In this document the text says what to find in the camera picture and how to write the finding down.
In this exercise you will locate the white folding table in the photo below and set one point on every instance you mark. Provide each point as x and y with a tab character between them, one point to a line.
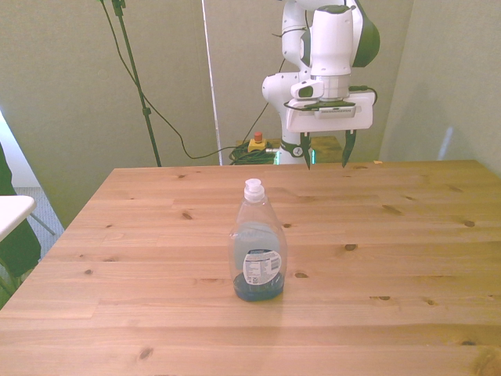
13	213

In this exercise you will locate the black camera tripod stand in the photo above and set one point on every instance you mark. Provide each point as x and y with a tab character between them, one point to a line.
135	78

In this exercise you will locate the clear dish soap bottle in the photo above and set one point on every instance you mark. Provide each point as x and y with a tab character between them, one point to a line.
257	246

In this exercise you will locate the white vertical wall strip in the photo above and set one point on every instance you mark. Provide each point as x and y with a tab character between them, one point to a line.
211	82

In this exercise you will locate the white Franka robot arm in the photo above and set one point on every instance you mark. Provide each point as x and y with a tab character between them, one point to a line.
330	43

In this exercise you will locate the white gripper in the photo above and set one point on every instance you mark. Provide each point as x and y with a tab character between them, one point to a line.
362	113

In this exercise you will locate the yellow emergency stop button box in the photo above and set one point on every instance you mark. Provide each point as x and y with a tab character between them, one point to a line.
258	144

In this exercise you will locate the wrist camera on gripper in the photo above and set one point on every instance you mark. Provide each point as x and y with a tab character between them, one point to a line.
332	107

